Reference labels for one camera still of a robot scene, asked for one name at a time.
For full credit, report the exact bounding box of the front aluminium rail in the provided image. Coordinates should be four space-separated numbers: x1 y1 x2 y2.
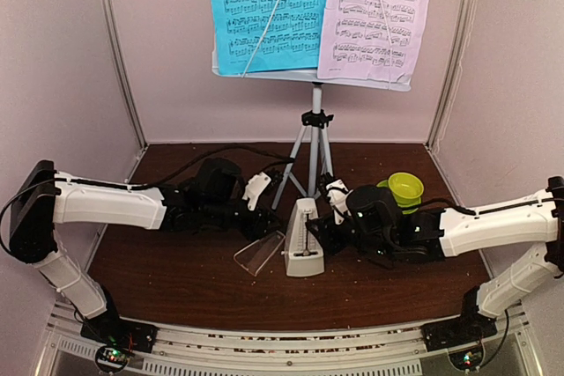
32 301 544 375

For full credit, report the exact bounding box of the clear metronome front cover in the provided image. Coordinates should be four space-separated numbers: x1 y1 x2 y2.
234 231 286 276

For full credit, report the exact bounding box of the green bowl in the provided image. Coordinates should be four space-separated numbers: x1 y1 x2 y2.
387 172 425 207

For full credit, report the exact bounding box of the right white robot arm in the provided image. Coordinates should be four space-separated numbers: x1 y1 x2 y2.
305 174 563 351

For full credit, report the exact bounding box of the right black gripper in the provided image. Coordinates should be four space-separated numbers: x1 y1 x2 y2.
306 210 395 259

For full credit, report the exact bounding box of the white perforated music stand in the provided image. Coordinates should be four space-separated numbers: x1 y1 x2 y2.
210 49 414 212

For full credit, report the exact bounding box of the white metronome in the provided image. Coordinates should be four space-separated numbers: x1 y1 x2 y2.
284 198 324 278

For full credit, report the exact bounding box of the left aluminium frame post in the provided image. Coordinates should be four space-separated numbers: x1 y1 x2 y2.
100 0 148 150

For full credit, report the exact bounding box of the lilac sheet music page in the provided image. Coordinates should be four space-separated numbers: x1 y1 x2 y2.
317 0 429 92

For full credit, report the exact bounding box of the right aluminium frame post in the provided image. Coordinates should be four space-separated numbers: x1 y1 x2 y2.
427 0 478 154

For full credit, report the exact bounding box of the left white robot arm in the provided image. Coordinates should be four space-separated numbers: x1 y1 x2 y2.
1 150 293 348

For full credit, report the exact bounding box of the green saucer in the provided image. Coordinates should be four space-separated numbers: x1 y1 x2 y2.
376 180 422 215

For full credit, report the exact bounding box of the blue sheet music page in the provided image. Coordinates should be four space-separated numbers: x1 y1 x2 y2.
211 0 326 76

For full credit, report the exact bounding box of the aluminium frame post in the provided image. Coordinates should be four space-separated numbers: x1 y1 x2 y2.
100 0 148 150
427 0 478 154

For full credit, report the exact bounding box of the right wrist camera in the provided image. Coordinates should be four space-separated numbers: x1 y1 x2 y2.
319 173 351 225

